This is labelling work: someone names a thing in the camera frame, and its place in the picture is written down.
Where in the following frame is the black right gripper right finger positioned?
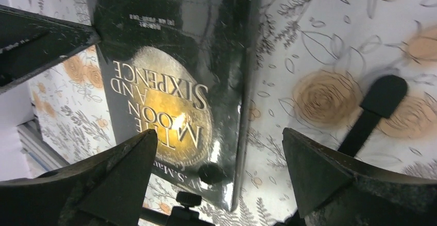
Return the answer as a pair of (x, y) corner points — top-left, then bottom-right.
(282, 128), (436, 225)

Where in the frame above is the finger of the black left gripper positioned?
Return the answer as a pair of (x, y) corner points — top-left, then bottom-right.
(1, 6), (100, 93)

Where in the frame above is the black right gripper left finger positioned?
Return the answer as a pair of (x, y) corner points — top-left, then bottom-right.
(1, 130), (157, 225)

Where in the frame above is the black notebook gold emblem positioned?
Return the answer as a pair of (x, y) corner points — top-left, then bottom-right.
(88, 0), (259, 212)

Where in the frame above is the black folding tripod stand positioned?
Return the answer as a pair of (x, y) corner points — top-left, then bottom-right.
(140, 75), (408, 225)

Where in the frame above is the floral patterned table mat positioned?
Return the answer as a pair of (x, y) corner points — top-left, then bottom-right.
(7, 0), (436, 225)

